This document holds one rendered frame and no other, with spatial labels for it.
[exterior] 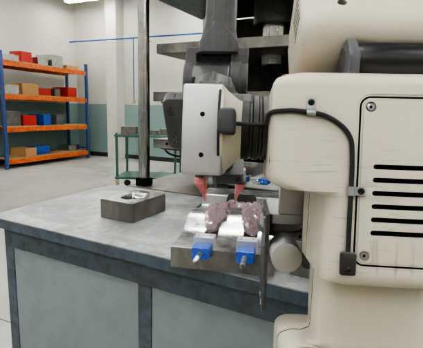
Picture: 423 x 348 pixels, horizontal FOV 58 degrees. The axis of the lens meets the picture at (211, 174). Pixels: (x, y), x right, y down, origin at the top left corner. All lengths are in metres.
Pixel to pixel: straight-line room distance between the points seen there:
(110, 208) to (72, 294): 0.32
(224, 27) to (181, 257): 0.58
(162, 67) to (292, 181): 8.65
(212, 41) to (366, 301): 0.43
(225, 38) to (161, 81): 8.38
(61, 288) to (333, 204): 1.20
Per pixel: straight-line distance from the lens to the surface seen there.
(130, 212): 1.37
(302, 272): 0.98
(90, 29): 10.37
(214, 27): 0.64
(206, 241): 0.97
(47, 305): 1.58
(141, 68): 2.07
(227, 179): 0.82
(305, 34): 0.47
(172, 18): 9.06
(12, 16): 9.47
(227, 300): 1.07
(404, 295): 0.53
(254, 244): 0.95
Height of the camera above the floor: 1.19
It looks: 9 degrees down
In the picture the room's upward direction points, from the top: 1 degrees clockwise
